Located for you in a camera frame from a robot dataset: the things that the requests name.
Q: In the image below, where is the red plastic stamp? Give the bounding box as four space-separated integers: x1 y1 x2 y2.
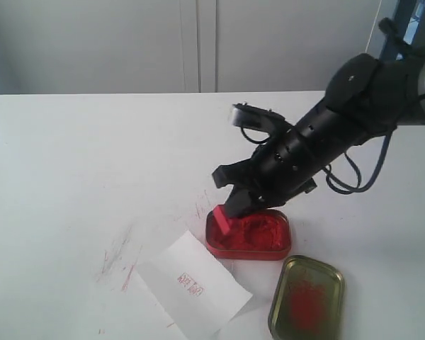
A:
212 205 233 235

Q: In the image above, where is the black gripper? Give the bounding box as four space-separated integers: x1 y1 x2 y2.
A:
212 102 367 218

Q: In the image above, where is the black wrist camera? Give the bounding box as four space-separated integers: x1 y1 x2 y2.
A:
231 103 292 145

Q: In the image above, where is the red ink pad tin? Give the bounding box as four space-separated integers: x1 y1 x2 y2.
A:
205 210 292 261

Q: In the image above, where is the dark window frame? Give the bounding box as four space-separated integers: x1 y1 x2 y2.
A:
370 0 425 90

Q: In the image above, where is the gold tin lid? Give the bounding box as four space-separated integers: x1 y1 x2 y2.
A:
268 255 346 340

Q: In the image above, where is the white cabinet with doors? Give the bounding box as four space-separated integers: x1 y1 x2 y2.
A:
0 1 397 94

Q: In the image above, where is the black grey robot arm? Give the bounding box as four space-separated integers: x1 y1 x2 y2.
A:
212 18 425 218

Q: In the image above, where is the white paper slip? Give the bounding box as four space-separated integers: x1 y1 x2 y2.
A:
137 231 252 339

